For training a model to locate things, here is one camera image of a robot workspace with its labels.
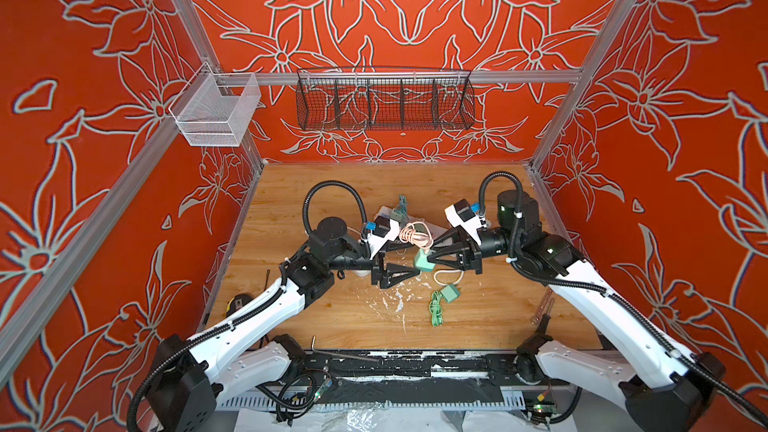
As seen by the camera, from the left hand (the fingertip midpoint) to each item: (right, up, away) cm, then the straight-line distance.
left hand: (414, 256), depth 62 cm
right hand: (+2, +1, -3) cm, 4 cm away
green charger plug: (+1, 0, -3) cm, 3 cm away
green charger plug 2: (+13, -16, +21) cm, 29 cm away
